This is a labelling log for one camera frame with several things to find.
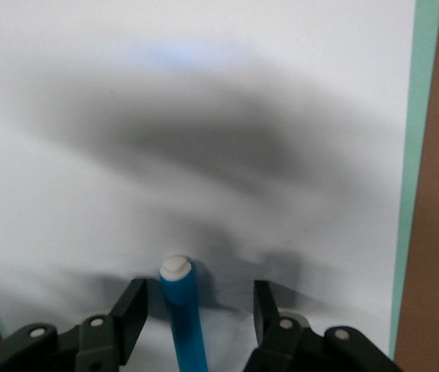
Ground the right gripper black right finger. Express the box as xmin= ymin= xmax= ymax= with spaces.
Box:
xmin=244 ymin=279 xmax=399 ymax=372

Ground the white paper sheet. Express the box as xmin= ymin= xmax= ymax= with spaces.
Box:
xmin=0 ymin=0 xmax=417 ymax=372

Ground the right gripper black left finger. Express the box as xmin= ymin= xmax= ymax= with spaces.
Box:
xmin=0 ymin=277 xmax=149 ymax=372

